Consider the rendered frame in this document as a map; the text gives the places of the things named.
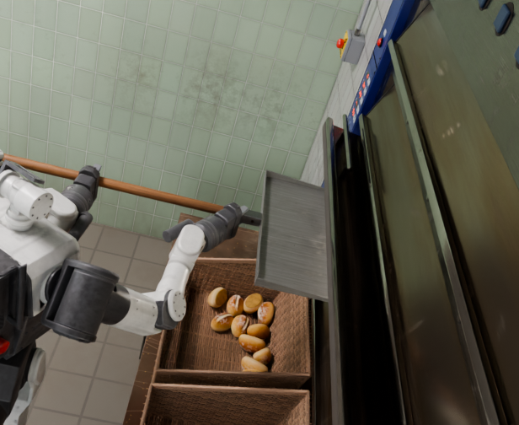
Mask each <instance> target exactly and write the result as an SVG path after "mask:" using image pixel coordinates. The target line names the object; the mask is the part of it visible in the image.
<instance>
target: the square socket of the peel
mask: <svg viewBox="0 0 519 425"><path fill-rule="evenodd" d="M261 220H262V212H255V211H251V210H248V211H247V212H246V213H245V214H244V215H242V217H241V219H240V223H246V224H249V225H253V226H256V227H259V226H260V223H261Z"/></svg>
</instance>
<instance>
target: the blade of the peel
mask: <svg viewBox="0 0 519 425"><path fill-rule="evenodd" d="M261 213H262V220H261V223H260V226H259V239H258V249H257V258H256V268H255V278H254V285H255V286H259V287H262V288H269V289H273V290H277V291H281V292H284V293H291V294H296V295H299V296H303V297H307V298H311V299H317V300H321V301H325V302H329V301H328V276H327V251H326V227H325V202H324V188H323V187H320V186H316V185H313V184H310V183H307V182H304V181H301V180H297V179H294V178H291V177H288V176H285V175H281V174H278V173H275V172H272V171H269V170H266V171H265V175H264V183H263V192H262V202H261Z"/></svg>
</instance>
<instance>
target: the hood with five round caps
mask: <svg viewBox="0 0 519 425"><path fill-rule="evenodd" d="M430 2H431V5H432V7H433V9H434V11H435V13H436V16H437V18H438V19H439V21H440V24H441V27H442V28H443V30H444V32H445V34H446V36H447V39H448V41H449V43H450V45H451V47H452V49H453V51H454V54H455V56H456V58H457V60H458V62H459V64H460V66H461V69H462V70H463V73H464V75H465V77H466V79H467V80H468V84H469V86H470V88H471V89H472V91H473V93H474V97H475V99H476V100H477V102H478V104H479V107H480V109H481V110H482V113H483V115H484V118H485V120H486V121H487V123H488V125H489V128H490V130H491V132H492V134H493V136H494V138H495V141H496V143H497V145H498V147H499V149H500V151H501V153H502V156H503V158H504V160H505V162H506V164H507V166H508V168H509V170H510V172H511V175H512V177H513V179H514V181H515V182H516V186H517V188H518V190H519V0H430Z"/></svg>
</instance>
